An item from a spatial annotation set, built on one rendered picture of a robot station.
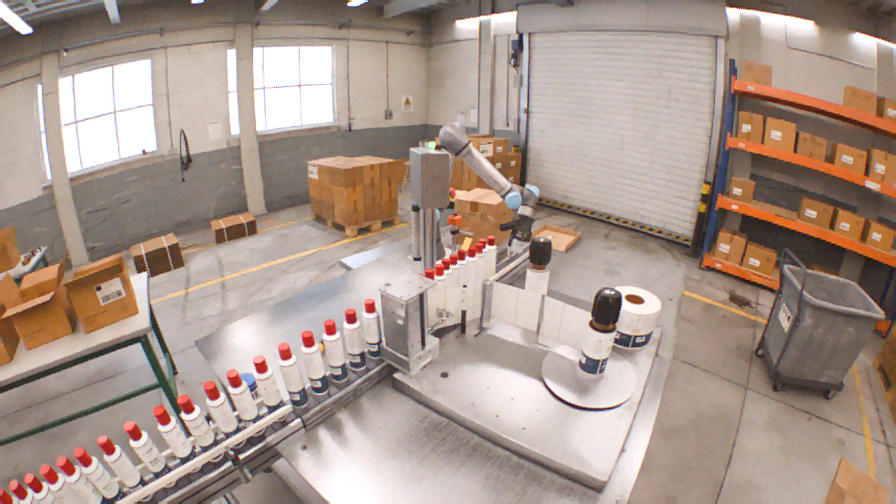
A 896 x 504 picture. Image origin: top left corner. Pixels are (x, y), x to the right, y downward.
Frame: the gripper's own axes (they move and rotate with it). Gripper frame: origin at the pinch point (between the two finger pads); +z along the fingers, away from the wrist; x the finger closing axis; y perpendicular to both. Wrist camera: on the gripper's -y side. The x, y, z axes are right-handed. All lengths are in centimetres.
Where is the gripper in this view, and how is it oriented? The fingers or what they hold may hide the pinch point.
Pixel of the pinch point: (508, 254)
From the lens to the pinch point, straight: 179.1
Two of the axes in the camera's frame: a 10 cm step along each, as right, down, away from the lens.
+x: 5.2, 2.0, 8.3
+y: 8.0, 2.4, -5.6
